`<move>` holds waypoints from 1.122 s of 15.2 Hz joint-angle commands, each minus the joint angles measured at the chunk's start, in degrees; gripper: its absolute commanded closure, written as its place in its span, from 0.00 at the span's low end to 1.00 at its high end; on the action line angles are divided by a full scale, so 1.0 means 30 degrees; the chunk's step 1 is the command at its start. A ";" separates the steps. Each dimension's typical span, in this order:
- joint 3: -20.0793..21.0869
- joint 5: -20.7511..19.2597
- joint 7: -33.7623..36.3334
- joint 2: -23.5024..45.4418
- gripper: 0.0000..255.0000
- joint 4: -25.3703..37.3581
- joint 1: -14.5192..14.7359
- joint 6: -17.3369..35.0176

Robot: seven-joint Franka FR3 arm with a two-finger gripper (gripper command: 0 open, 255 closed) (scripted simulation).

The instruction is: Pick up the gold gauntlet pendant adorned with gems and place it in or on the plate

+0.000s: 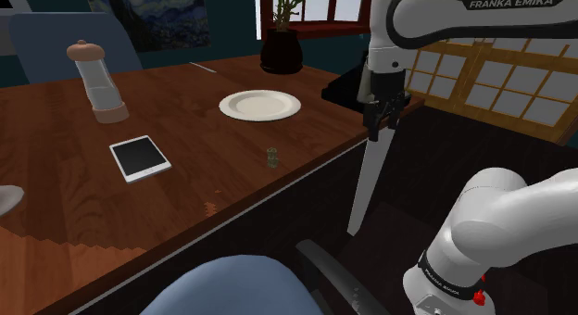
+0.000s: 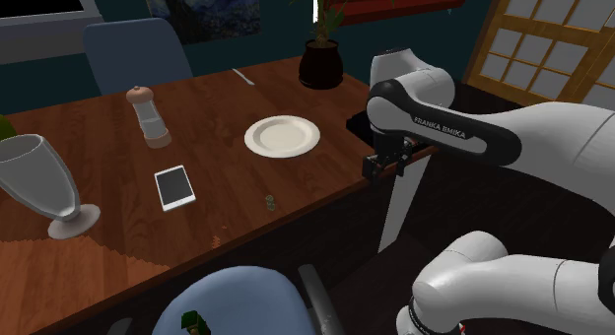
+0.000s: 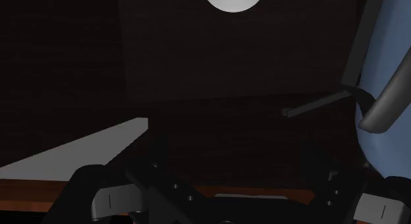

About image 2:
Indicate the white tablet, dark screen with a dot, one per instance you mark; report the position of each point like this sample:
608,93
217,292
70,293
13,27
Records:
174,187

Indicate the grey-framed dark window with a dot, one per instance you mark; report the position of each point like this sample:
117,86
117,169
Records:
41,5

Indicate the brown wooden table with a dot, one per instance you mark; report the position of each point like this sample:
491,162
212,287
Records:
230,146

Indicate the blue swirl wall painting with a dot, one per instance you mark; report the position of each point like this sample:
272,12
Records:
204,12

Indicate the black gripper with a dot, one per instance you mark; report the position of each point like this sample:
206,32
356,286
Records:
390,150

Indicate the grey footed glass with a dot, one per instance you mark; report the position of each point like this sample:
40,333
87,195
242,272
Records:
36,178

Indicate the white plate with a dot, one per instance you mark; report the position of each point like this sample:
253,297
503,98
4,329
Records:
282,136

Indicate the green bottle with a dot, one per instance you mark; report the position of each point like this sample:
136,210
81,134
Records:
194,323

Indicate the plant in black pot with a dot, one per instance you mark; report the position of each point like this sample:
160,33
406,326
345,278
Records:
320,65

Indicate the red-framed window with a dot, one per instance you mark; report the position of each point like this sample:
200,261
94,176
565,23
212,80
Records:
399,2

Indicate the wooden lattice door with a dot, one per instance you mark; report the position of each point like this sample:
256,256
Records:
543,46

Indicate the clear pepper mill, wooden ends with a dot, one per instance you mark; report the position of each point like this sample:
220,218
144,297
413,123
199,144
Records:
148,119

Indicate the small green figure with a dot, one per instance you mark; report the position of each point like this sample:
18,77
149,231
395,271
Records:
270,203

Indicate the green round object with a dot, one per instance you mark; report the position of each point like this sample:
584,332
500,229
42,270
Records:
6,128

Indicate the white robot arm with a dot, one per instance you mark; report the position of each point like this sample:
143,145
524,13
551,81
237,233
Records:
552,132

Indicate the silver knife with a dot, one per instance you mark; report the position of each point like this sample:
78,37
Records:
243,77

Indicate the blue chair with black armrests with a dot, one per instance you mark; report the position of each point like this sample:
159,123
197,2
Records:
250,300

